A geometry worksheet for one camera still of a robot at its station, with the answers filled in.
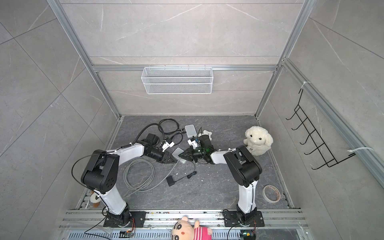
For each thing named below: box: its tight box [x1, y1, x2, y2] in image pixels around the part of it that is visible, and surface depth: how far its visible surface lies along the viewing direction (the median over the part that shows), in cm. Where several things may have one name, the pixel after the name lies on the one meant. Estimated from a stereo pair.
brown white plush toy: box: [90, 191, 102, 208], surface depth 80 cm
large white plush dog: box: [243, 126, 274, 156], surface depth 87 cm
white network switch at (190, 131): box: [184, 124, 197, 138], surface depth 109 cm
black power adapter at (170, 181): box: [166, 175, 175, 187], surface depth 87 cm
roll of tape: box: [262, 185, 281, 204], surface depth 81 cm
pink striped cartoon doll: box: [171, 216, 213, 240], surface depth 66 cm
